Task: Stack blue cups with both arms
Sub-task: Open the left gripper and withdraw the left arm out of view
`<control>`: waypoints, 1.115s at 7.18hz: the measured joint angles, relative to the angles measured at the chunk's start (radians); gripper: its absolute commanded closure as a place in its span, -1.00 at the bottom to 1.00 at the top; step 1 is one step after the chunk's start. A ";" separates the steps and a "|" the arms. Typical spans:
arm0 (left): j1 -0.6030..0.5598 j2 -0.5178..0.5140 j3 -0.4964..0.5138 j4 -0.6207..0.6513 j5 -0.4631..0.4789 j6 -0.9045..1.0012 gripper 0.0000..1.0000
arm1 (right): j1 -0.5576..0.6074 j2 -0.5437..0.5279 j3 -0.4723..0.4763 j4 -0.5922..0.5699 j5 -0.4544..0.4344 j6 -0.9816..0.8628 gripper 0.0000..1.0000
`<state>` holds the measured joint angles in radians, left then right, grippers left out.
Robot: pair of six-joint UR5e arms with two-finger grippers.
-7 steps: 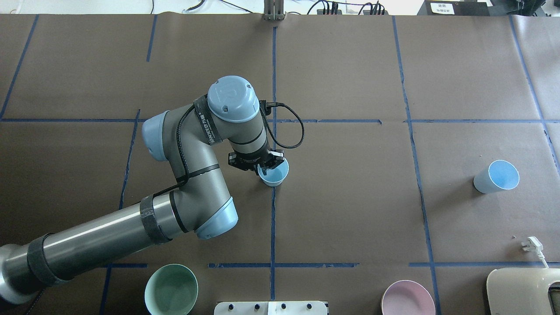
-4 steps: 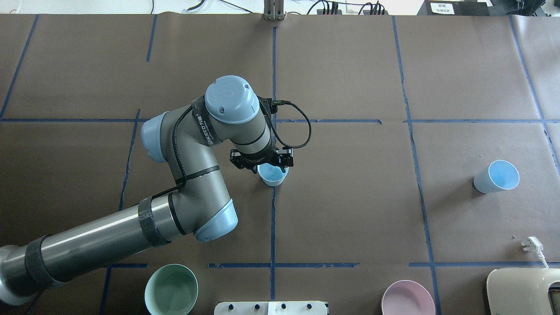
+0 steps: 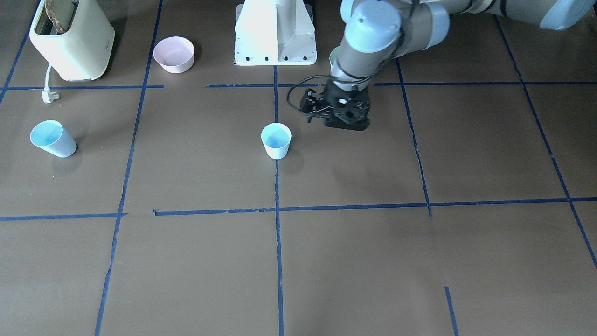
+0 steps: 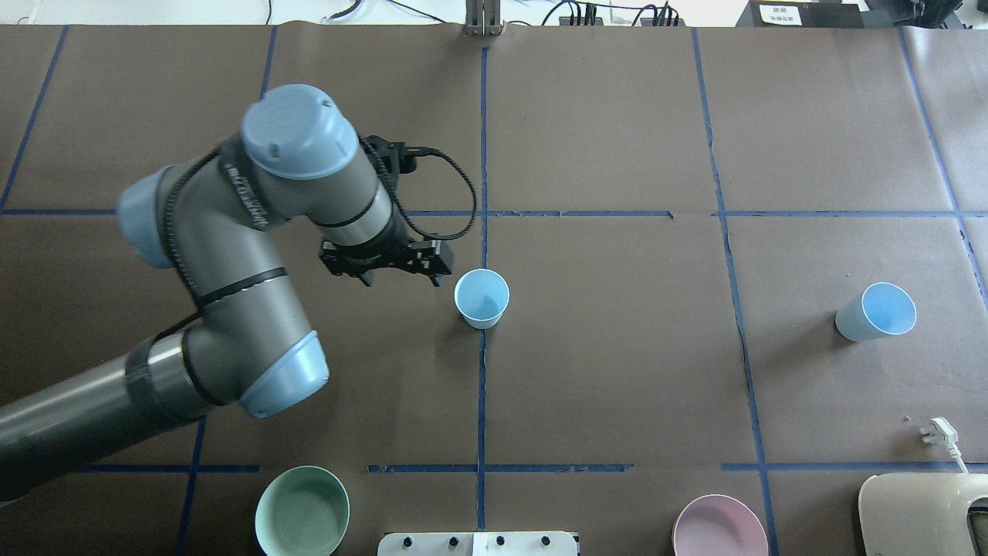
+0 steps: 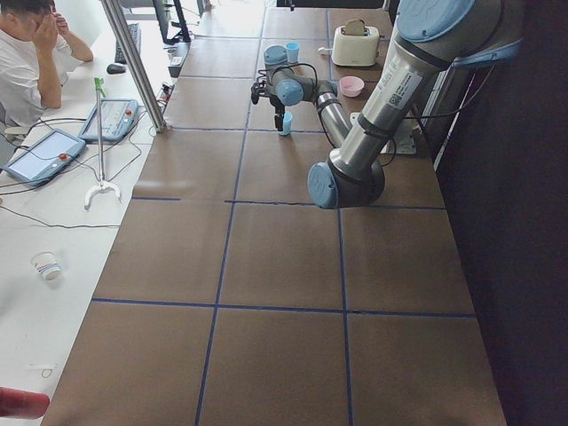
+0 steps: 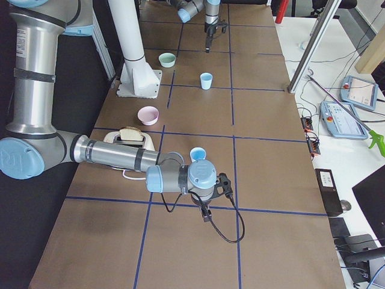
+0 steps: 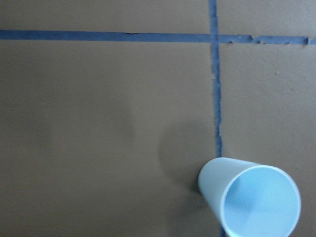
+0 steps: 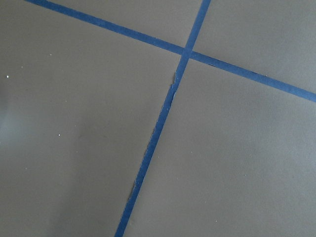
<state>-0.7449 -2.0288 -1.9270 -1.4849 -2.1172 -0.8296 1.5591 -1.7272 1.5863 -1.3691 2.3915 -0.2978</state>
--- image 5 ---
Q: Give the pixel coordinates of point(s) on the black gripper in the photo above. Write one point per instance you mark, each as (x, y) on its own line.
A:
(277, 107)

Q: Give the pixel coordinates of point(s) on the light blue cup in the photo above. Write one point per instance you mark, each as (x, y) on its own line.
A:
(286, 124)

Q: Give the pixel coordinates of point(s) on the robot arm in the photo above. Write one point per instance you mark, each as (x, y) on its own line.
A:
(428, 38)

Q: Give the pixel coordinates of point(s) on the blue cup right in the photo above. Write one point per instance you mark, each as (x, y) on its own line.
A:
(292, 51)

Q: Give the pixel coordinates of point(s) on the pink bowl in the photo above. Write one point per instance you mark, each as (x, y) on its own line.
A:
(351, 86)

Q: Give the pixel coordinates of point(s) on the cream toaster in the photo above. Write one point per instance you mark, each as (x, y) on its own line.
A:
(355, 50)

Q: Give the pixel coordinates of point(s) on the orange black connector strip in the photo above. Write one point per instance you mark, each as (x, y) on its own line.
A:
(165, 93)

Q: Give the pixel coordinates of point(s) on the toast slice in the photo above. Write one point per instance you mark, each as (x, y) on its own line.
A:
(355, 27)

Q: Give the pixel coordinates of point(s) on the black monitor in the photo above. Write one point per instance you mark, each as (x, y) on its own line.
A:
(171, 21)

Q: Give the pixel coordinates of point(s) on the far blue teach pendant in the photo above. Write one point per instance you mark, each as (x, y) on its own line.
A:
(118, 118)

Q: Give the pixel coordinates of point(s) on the blue teach pendant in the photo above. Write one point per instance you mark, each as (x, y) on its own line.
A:
(46, 158)
(118, 118)

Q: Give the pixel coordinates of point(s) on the black computer mouse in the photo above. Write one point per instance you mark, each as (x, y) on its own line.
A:
(115, 69)

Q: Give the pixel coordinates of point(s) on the grabber reacher stick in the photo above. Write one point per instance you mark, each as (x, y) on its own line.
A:
(103, 185)

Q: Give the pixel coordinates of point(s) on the near blue teach pendant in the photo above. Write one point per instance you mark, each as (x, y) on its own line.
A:
(46, 158)

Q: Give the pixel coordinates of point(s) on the person in white shirt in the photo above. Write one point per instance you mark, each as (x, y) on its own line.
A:
(35, 37)

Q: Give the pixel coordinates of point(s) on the paper cup on side table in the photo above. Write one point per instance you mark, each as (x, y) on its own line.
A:
(46, 265)

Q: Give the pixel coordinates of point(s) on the red cylinder object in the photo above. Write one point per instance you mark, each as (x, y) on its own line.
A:
(22, 404)

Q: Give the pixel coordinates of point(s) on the white camera pillar mount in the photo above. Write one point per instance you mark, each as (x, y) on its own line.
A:
(403, 142)

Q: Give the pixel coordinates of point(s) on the aluminium frame post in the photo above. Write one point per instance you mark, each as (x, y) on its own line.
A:
(118, 24)

